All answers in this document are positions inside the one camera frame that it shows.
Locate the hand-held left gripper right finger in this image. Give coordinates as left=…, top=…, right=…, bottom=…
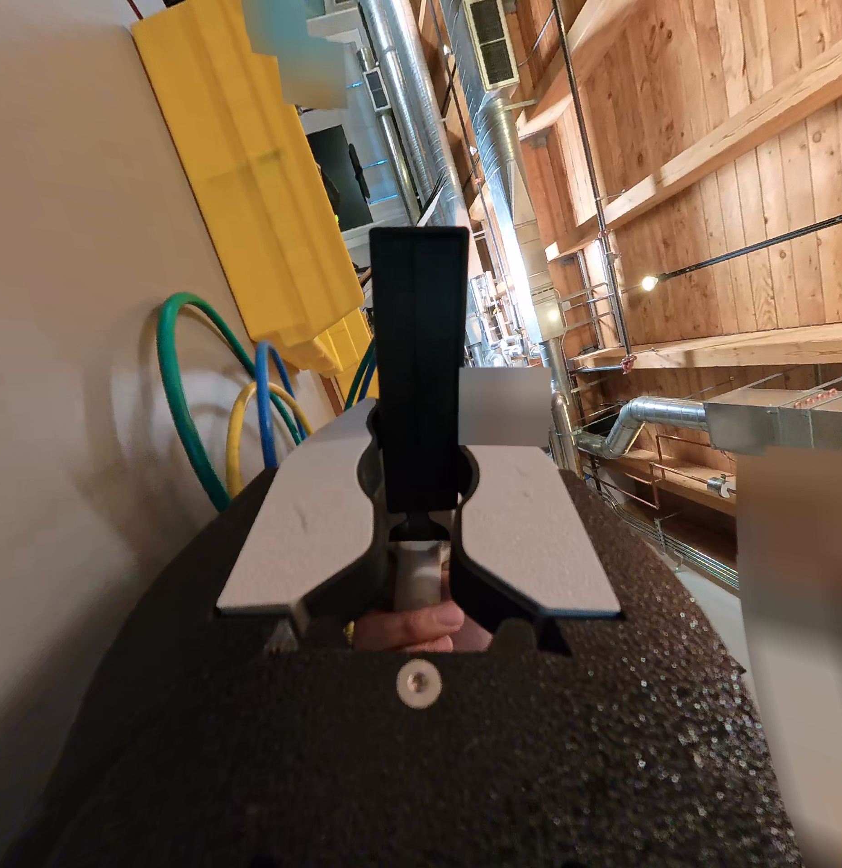
left=449, top=444, right=623, bottom=628

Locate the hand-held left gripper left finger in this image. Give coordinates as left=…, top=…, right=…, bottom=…
left=216, top=397, right=389, bottom=621

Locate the yellow ethernet cable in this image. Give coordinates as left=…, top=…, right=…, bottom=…
left=226, top=382, right=315, bottom=497

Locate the blue ethernet cable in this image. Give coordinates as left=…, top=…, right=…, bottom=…
left=254, top=340, right=308, bottom=470

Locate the black network switch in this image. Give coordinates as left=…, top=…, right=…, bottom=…
left=368, top=226, right=471, bottom=518

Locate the green ethernet cable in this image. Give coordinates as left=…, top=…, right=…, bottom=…
left=156, top=292, right=380, bottom=514

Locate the yellow divided plastic bin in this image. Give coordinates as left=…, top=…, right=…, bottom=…
left=131, top=0, right=383, bottom=401

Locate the silver duct elbow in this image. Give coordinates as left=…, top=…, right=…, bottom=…
left=576, top=396, right=708, bottom=463

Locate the person's left hand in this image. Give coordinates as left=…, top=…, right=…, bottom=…
left=355, top=604, right=494, bottom=653

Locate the white air vent grille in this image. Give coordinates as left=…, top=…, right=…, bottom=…
left=462, top=0, right=521, bottom=93

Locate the rectangular metal duct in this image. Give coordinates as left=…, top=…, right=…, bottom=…
left=703, top=388, right=842, bottom=457

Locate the black wall screen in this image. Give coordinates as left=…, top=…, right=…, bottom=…
left=306, top=124, right=376, bottom=233

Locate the black ceiling rail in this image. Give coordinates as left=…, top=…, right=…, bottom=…
left=655, top=210, right=842, bottom=284

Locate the silver spiral air duct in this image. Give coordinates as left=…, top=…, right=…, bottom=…
left=359, top=0, right=435, bottom=228
left=435, top=0, right=585, bottom=476

